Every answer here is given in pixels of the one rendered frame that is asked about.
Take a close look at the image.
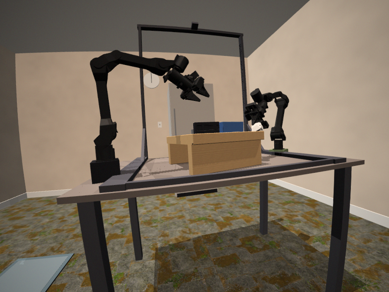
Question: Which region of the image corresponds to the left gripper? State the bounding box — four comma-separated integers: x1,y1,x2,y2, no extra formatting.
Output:
245,102,269,129

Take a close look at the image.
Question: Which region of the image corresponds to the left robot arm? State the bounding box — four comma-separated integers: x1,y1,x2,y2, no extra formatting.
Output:
244,88,289,150

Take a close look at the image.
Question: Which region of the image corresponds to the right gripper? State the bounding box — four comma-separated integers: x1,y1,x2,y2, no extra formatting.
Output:
176,75,210,102

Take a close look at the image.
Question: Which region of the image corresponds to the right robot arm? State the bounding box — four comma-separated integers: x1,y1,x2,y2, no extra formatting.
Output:
90,50,189,162

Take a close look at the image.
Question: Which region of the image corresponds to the blue open-top tray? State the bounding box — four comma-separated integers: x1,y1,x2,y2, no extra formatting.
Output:
219,122,243,133

